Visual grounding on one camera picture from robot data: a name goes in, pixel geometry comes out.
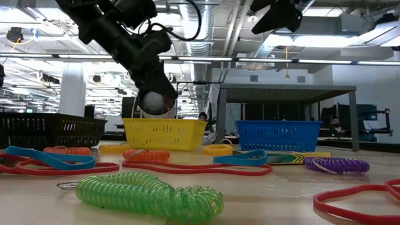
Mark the yellow green crayon box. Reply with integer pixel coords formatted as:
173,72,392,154
232,151,333,166

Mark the black background monitor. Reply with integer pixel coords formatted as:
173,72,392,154
357,104,379,123

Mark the black plastic basket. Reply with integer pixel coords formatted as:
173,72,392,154
0,112,108,150

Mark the yellow hanging pendant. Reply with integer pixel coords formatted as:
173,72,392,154
284,46,291,79

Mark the silver corrugated air duct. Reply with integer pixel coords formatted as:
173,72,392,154
182,0,215,118

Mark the purple coil wrist keychain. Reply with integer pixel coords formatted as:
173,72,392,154
302,156,371,175

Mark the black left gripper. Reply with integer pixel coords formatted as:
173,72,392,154
102,18,176,94

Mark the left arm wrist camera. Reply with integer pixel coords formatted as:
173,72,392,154
112,0,158,29

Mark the blue rubber band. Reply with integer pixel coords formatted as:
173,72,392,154
212,149,268,167
4,145,97,171

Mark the yellow coil wrist keychain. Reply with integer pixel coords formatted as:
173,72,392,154
98,143,134,154
203,139,234,156

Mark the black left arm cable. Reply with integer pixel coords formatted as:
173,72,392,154
146,0,203,42

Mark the red rubber band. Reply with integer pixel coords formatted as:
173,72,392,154
312,178,400,225
0,151,121,176
122,159,274,177

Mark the person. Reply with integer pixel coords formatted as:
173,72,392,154
197,111,216,134
329,117,348,137

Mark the orange coil wrist keychain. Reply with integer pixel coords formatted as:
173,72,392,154
42,146,92,156
122,148,171,163

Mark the green coil wrist keychain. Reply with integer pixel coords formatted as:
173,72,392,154
56,171,225,223

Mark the white building pillar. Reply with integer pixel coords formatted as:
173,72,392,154
58,62,87,117

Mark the yellow plastic basket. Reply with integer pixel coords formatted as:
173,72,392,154
122,117,208,152

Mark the grey perforated metal shelf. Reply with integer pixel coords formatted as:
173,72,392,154
214,83,361,152

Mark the bright ceiling light panel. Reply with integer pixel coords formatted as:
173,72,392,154
264,32,400,48

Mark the black ceiling device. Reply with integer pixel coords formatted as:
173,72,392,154
6,26,24,44

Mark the blue plastic basket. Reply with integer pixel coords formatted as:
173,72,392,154
236,120,324,153

